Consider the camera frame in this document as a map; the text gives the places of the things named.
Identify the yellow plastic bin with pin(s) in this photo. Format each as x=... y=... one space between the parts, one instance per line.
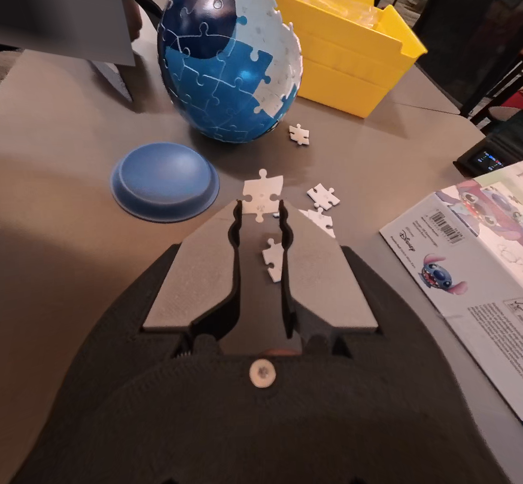
x=343 y=63

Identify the blue round stand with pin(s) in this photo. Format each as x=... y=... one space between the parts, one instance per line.
x=163 y=182

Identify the cartoon printed puzzle box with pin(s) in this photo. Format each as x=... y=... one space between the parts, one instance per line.
x=470 y=271

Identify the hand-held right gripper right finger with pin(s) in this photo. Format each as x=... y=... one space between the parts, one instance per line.
x=327 y=284

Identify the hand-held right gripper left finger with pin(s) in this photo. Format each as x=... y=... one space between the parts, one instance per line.
x=192 y=284

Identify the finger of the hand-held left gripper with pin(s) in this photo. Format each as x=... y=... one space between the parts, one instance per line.
x=112 y=82

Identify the blue puzzle ball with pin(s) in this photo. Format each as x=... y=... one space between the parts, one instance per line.
x=216 y=75

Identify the white puzzle piece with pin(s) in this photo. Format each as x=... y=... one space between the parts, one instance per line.
x=320 y=222
x=299 y=134
x=322 y=196
x=273 y=261
x=261 y=192

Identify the black device with small screen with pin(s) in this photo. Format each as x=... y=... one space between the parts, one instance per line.
x=486 y=157

